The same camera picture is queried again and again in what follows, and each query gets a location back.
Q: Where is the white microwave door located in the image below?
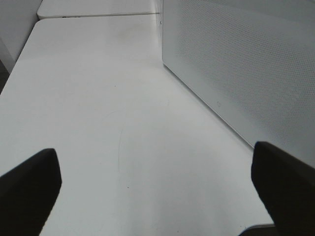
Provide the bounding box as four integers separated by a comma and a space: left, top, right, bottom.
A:
162, 0, 315, 166

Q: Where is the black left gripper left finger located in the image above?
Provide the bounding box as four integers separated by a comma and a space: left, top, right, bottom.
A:
0, 148, 62, 236

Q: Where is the white microwave oven body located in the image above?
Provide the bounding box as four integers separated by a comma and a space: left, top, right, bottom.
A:
153, 0, 163, 57

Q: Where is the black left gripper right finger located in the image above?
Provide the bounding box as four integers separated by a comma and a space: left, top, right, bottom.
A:
251, 142, 315, 236

